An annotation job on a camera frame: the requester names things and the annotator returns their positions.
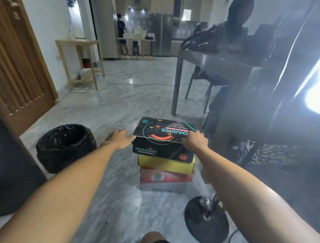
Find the person's right forearm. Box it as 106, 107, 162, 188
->
194, 147, 320, 243

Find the person's left hand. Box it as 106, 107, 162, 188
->
100, 129, 136, 151

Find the steel refrigerator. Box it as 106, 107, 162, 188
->
149, 14, 173, 57

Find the light wooden counter table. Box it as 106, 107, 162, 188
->
116, 37, 156, 60

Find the light wooden side table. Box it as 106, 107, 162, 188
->
55, 39, 105, 90

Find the black printed shoe box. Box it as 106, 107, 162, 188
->
132, 117, 197, 164

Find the person's left forearm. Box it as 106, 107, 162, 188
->
0, 142, 118, 243

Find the black bag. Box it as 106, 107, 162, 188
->
180, 24, 219, 53

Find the person's right hand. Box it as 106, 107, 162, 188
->
182, 130, 209, 154

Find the black round stand base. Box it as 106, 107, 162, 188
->
184, 196, 230, 243

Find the patterned cloth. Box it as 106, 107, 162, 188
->
231, 140, 300, 166

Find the black lined waste bin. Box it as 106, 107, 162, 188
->
36, 124, 97, 174

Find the red and grey shoe box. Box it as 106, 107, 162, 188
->
140, 167, 194, 194

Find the brown wooden door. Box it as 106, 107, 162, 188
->
0, 0, 59, 138

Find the grey chair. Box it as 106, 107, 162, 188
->
185, 66, 225, 113

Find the grey dining table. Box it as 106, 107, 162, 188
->
171, 48, 269, 117

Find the yellow shoe box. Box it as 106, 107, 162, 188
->
138, 154, 196, 175

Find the person's knee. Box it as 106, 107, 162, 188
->
141, 231, 170, 243

